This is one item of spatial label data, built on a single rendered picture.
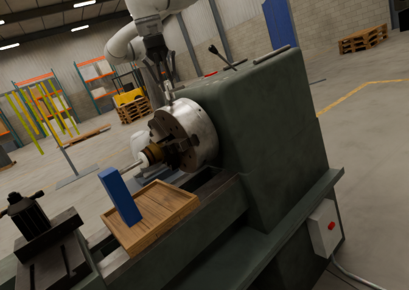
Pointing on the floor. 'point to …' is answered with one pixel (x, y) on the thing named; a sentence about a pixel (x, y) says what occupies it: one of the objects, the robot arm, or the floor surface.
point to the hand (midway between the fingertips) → (168, 90)
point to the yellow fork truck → (131, 94)
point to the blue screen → (280, 19)
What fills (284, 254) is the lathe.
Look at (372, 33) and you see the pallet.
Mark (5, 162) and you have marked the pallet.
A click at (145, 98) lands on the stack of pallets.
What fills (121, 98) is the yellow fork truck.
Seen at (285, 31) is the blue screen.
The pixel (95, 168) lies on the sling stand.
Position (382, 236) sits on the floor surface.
